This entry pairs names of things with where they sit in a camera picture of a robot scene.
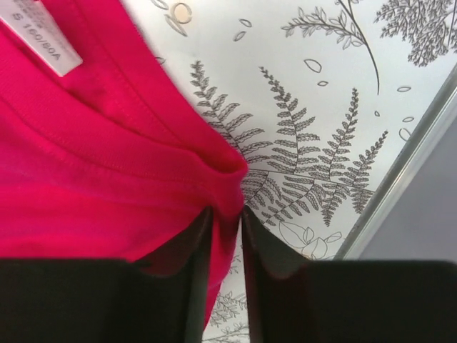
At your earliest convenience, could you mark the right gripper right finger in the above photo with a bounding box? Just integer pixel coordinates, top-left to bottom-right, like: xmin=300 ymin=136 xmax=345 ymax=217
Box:
xmin=241 ymin=207 xmax=456 ymax=342

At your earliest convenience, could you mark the floral patterned table mat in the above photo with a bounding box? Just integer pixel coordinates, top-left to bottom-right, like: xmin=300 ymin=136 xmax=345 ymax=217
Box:
xmin=124 ymin=1 xmax=456 ymax=342

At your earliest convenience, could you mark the magenta t-shirt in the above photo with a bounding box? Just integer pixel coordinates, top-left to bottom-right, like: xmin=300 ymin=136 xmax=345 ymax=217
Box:
xmin=1 ymin=1 xmax=247 ymax=312

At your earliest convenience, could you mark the aluminium frame rail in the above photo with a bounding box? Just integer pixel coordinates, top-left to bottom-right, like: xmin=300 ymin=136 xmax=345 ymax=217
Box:
xmin=335 ymin=68 xmax=456 ymax=260

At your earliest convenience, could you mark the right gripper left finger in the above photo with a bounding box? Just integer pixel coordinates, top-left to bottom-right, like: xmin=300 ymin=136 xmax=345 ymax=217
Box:
xmin=1 ymin=208 xmax=213 ymax=342

